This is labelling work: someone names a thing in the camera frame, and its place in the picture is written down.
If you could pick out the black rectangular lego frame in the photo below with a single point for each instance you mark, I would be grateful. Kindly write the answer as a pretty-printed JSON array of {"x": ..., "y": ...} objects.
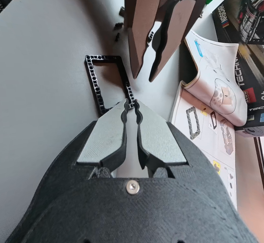
[{"x": 93, "y": 77}]

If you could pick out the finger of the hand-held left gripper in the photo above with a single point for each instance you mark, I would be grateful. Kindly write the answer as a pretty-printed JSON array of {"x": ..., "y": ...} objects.
[
  {"x": 177, "y": 26},
  {"x": 142, "y": 9}
]

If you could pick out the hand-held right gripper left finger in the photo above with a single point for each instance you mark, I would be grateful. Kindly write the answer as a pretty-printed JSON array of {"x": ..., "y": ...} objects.
[{"x": 103, "y": 139}]

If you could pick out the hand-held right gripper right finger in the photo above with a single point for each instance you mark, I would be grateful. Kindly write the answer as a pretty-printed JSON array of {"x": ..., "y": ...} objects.
[{"x": 160, "y": 139}]

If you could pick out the black lego set box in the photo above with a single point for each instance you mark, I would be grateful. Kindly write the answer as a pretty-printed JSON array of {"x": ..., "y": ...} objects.
[{"x": 247, "y": 20}]

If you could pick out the lego instruction booklet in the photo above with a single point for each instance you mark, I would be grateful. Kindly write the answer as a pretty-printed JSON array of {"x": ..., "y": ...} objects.
[{"x": 206, "y": 143}]

